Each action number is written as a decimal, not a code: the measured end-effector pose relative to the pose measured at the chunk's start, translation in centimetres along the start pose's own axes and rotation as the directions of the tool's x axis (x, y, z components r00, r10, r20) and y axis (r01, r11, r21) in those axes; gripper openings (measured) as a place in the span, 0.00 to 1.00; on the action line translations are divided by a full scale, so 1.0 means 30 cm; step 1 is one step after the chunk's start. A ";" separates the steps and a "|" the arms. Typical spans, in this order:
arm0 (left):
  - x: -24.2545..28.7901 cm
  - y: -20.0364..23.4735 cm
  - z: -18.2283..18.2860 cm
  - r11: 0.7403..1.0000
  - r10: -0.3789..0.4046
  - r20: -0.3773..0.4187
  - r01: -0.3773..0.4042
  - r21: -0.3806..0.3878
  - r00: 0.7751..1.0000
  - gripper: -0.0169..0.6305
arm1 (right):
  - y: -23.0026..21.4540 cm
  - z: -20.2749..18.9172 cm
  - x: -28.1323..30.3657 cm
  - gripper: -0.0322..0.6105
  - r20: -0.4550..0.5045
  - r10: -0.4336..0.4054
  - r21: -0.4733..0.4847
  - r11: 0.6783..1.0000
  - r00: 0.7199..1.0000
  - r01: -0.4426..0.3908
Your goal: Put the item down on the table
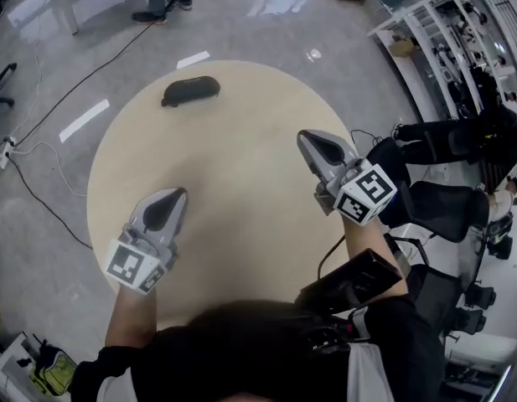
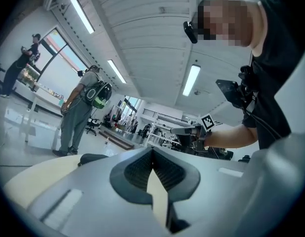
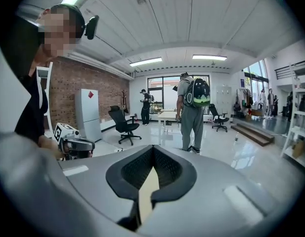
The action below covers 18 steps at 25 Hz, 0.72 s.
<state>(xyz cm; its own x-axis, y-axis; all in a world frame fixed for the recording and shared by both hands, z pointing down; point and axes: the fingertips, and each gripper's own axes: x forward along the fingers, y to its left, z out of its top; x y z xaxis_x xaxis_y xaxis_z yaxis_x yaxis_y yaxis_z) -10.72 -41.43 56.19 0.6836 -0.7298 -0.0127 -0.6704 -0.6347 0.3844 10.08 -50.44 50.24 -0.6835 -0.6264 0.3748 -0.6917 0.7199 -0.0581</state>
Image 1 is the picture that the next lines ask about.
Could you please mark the white power strip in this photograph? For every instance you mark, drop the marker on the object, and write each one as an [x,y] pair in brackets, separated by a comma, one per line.
[6,153]

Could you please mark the person's black and white clothing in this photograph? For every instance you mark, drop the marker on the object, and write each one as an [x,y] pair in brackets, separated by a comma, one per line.
[224,358]

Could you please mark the person's left forearm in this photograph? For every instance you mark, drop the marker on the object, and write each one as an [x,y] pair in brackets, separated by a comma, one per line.
[130,316]

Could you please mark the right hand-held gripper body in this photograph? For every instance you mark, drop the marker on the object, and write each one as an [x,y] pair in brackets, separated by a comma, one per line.
[367,191]

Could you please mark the person's right forearm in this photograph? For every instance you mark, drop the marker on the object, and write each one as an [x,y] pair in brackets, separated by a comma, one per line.
[367,245]

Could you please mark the cardboard box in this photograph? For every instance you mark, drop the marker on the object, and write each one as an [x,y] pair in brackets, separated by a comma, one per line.
[401,45]

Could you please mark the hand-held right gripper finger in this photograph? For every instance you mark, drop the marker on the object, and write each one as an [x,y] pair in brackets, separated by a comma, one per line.
[314,159]
[335,147]

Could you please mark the white floor tape strip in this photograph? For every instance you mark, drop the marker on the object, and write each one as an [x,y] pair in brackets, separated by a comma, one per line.
[193,59]
[84,120]

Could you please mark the white shelving unit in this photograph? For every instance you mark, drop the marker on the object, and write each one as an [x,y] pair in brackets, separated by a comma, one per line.
[404,69]

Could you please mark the black oblong case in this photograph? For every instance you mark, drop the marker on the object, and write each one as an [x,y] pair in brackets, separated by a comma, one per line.
[191,91]

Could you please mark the white low furniture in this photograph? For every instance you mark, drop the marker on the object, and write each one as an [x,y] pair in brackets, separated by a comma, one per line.
[8,362]

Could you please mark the round beige pedestal table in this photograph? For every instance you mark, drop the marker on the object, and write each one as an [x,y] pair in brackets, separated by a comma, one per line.
[233,149]

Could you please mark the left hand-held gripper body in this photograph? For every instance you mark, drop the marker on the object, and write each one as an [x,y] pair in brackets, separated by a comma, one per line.
[128,264]

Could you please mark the black high-back office chair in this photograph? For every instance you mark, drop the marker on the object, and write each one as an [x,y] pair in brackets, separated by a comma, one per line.
[446,212]

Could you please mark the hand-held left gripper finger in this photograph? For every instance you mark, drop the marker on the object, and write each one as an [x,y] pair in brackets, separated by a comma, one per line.
[141,212]
[174,224]

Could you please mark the yellow green black backpack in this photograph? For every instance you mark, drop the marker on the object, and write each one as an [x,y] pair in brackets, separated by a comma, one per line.
[55,371]

